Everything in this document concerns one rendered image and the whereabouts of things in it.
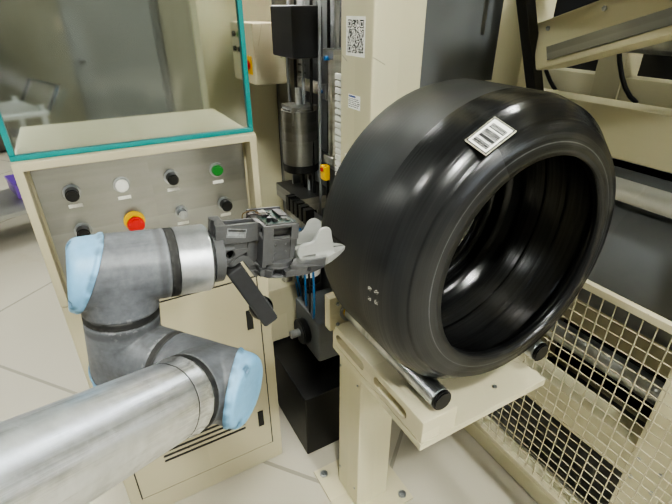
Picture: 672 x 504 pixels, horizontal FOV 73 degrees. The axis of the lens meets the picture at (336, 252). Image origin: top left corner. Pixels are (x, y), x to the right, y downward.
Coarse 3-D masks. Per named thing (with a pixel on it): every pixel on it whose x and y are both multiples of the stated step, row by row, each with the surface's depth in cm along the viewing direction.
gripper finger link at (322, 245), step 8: (320, 232) 66; (328, 232) 67; (312, 240) 66; (320, 240) 66; (328, 240) 67; (304, 248) 65; (312, 248) 66; (320, 248) 67; (328, 248) 68; (336, 248) 70; (344, 248) 71; (304, 256) 66; (312, 256) 67; (320, 256) 67; (328, 256) 67; (336, 256) 69
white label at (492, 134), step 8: (496, 120) 65; (480, 128) 64; (488, 128) 64; (496, 128) 64; (504, 128) 64; (512, 128) 64; (472, 136) 64; (480, 136) 64; (488, 136) 64; (496, 136) 63; (504, 136) 63; (472, 144) 63; (480, 144) 63; (488, 144) 63; (496, 144) 63; (488, 152) 62
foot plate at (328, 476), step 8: (328, 464) 174; (336, 464) 174; (320, 472) 171; (328, 472) 171; (336, 472) 171; (392, 472) 171; (320, 480) 168; (328, 480) 168; (336, 480) 168; (392, 480) 168; (400, 480) 168; (328, 488) 165; (336, 488) 165; (344, 488) 165; (392, 488) 165; (400, 488) 165; (328, 496) 163; (336, 496) 163; (344, 496) 163; (376, 496) 163; (384, 496) 163; (392, 496) 163; (400, 496) 162; (408, 496) 163
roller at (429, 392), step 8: (344, 312) 111; (352, 320) 108; (360, 328) 105; (368, 336) 102; (376, 344) 100; (384, 352) 98; (392, 360) 95; (400, 368) 93; (408, 376) 91; (416, 376) 90; (424, 376) 89; (416, 384) 89; (424, 384) 88; (432, 384) 87; (440, 384) 87; (424, 392) 87; (432, 392) 86; (440, 392) 85; (448, 392) 86; (432, 400) 85; (440, 400) 85; (448, 400) 87; (440, 408) 87
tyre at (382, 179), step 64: (384, 128) 76; (448, 128) 67; (576, 128) 70; (384, 192) 69; (448, 192) 64; (512, 192) 108; (576, 192) 95; (384, 256) 68; (448, 256) 67; (512, 256) 110; (576, 256) 97; (384, 320) 73; (448, 320) 107; (512, 320) 102
